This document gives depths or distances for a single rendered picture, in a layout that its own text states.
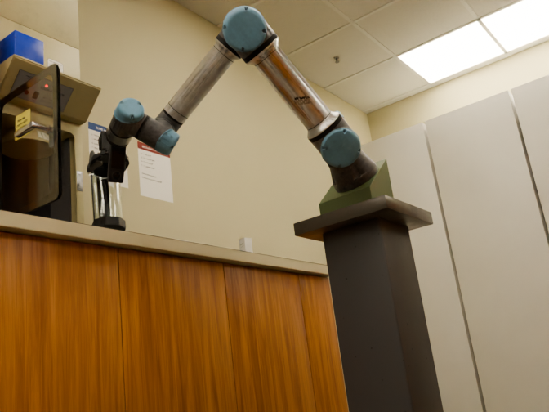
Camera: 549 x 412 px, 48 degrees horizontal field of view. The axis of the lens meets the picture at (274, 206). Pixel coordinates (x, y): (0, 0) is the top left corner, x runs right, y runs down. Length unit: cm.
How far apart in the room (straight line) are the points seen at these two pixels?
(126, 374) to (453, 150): 318
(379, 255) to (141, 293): 70
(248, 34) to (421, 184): 295
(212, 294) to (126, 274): 36
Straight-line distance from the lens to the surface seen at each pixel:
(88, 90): 218
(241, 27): 169
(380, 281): 179
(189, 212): 312
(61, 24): 239
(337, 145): 174
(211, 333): 201
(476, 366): 430
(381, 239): 180
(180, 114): 189
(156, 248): 187
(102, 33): 317
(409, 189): 450
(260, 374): 217
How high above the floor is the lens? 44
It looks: 17 degrees up
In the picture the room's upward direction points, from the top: 7 degrees counter-clockwise
